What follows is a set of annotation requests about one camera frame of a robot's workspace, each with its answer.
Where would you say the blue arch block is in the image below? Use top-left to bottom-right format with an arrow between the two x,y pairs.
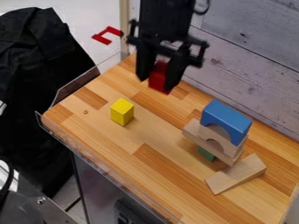
199,99 -> 254,147

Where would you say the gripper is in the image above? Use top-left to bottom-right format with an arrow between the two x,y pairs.
124,19 -> 211,92

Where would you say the black cloth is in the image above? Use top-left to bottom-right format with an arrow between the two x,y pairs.
0,6 -> 97,200

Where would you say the natural wood arch block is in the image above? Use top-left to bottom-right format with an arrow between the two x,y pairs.
181,118 -> 249,167

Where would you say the green block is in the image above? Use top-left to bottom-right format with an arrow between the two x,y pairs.
196,145 -> 218,163

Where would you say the natural wood wedge block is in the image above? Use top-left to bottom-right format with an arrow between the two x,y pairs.
204,153 -> 268,196

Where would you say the red cube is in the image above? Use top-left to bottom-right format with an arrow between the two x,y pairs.
147,59 -> 173,95

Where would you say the yellow cube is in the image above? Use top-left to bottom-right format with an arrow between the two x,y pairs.
109,97 -> 136,127

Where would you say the red clamp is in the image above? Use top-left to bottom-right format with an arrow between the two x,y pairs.
91,25 -> 125,46

